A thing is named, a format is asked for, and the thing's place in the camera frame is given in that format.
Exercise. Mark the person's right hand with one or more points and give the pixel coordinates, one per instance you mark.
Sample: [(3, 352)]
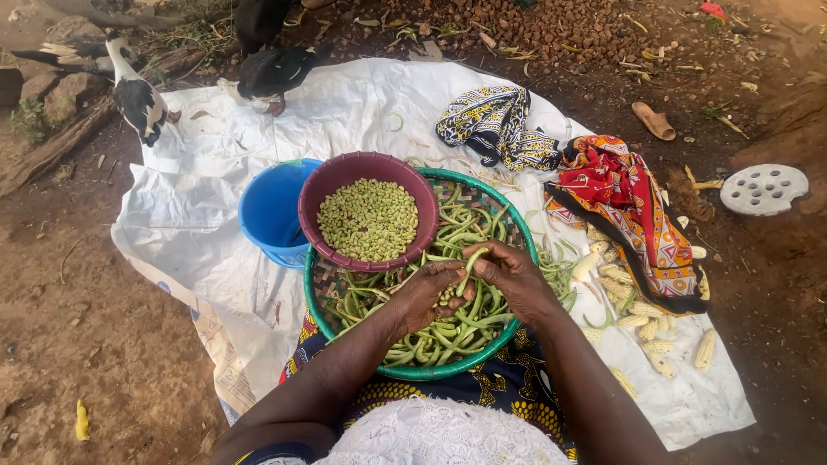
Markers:
[(517, 279)]

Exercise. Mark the person's left hand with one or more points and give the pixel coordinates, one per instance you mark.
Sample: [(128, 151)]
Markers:
[(420, 298)]

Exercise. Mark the green bean pod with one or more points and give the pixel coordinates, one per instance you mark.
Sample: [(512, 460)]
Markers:
[(470, 270)]

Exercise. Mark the pile of empty bean pods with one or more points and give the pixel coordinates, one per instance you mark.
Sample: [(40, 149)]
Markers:
[(557, 268)]

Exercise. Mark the heap of green bean pods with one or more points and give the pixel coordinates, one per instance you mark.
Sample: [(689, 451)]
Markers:
[(462, 323)]

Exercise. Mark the green woven basket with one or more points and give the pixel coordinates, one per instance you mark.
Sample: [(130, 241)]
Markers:
[(413, 371)]

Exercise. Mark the heap of shelled green beans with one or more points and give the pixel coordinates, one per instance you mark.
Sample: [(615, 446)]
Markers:
[(368, 219)]

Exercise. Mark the person's patterned skirt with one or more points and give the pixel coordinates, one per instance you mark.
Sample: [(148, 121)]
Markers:
[(504, 381)]

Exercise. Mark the maroon plastic bowl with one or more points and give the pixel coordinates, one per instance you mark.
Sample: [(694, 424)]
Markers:
[(323, 223)]

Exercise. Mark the pile of maize cobs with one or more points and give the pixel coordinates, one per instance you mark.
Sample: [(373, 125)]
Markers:
[(636, 316)]

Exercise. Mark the orange red patterned cloth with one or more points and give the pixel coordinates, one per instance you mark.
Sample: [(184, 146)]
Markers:
[(620, 206)]

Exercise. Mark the person's white lace top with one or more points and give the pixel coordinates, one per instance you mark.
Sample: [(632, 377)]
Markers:
[(439, 433)]

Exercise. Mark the blue yellow patterned cloth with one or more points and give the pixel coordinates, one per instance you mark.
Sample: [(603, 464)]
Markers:
[(494, 126)]

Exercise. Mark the blue plastic bucket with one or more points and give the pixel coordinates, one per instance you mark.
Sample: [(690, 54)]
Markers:
[(268, 210)]

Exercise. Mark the brown sandal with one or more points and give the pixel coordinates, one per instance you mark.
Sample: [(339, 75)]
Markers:
[(654, 121)]

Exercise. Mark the white plastic sheet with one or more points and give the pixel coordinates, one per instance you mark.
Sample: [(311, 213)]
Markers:
[(213, 194)]

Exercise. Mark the round grey perforated slab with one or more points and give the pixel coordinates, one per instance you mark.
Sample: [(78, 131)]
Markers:
[(763, 189)]

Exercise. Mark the black and white duck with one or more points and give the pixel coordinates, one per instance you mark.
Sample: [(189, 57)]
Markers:
[(274, 74), (132, 90)]

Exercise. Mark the red plastic scrap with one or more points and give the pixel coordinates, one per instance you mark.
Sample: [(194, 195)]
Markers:
[(712, 10)]

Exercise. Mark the yellow wrapper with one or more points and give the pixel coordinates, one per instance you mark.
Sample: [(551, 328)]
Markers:
[(82, 421)]

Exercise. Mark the wooden log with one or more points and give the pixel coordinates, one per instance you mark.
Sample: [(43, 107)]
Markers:
[(71, 129)]

